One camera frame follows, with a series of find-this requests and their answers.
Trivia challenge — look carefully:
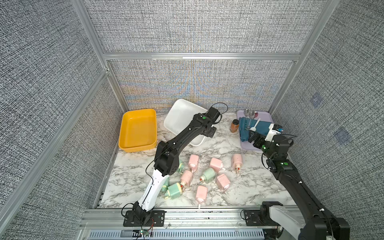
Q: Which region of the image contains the green sharpener upper left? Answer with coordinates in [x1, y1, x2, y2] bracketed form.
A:
[177, 160, 185, 175]

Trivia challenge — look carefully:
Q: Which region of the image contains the white storage box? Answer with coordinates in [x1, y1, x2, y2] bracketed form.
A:
[164, 99, 207, 135]

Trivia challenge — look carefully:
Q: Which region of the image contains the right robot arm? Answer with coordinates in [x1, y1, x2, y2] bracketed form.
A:
[249, 130, 350, 240]

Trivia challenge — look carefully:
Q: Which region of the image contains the orange spice jar black lid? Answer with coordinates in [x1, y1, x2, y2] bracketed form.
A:
[230, 119, 240, 133]

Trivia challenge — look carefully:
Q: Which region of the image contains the aluminium front rail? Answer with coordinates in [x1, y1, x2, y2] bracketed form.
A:
[75, 206, 293, 240]

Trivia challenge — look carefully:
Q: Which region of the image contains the green sharpener centre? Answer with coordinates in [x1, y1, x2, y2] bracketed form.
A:
[200, 168, 216, 184]

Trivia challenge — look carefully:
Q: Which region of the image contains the green sharpener front yellow cap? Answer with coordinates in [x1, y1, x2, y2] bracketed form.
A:
[165, 183, 183, 199]

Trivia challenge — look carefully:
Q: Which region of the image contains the pink sharpener front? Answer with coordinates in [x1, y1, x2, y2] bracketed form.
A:
[196, 186, 208, 209]

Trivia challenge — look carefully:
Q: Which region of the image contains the pink sharpener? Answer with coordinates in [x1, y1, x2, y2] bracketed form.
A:
[209, 158, 225, 173]
[188, 155, 200, 173]
[216, 174, 231, 192]
[196, 186, 208, 209]
[232, 154, 243, 173]
[180, 170, 194, 189]

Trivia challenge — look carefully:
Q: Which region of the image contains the white plastic spoon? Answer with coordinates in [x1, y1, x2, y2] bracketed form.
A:
[250, 118, 261, 132]

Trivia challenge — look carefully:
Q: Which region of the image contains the yellow storage box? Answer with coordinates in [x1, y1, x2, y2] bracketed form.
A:
[119, 109, 157, 153]

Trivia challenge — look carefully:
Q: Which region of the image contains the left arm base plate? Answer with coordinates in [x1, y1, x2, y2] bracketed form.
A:
[123, 211, 166, 227]

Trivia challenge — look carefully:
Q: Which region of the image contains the iridescent spoon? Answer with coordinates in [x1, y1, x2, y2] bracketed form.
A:
[249, 111, 258, 119]

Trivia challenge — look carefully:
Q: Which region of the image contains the lavender tray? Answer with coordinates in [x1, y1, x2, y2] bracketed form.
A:
[237, 110, 274, 154]

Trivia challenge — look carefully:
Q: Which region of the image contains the silver ornate spoon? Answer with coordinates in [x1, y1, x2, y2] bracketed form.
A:
[244, 109, 250, 125]

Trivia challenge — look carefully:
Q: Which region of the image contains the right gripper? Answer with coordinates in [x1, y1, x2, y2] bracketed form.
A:
[248, 129, 275, 163]

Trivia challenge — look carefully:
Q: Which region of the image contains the teal cloth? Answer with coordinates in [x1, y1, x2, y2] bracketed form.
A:
[239, 117, 272, 142]

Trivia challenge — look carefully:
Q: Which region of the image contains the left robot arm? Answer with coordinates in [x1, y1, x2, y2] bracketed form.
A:
[132, 107, 222, 225]

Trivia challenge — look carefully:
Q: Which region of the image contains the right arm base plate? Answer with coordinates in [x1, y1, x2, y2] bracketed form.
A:
[241, 210, 264, 227]

